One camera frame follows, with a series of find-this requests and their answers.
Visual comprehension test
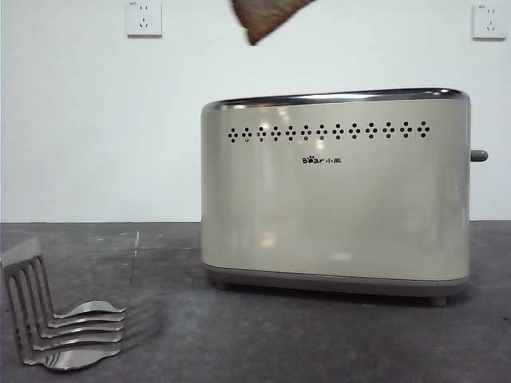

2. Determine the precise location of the white wall socket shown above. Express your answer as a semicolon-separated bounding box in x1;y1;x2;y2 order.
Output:
126;0;164;39
472;3;508;41

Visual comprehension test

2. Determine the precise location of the toasted bread slice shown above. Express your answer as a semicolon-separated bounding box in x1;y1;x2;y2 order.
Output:
229;0;320;47

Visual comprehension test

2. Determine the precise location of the cream two-slot toaster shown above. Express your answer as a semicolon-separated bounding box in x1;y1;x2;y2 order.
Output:
200;86;473;307

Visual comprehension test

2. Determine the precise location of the steel toast rack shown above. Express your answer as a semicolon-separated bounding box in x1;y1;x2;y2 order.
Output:
0;230;141;372

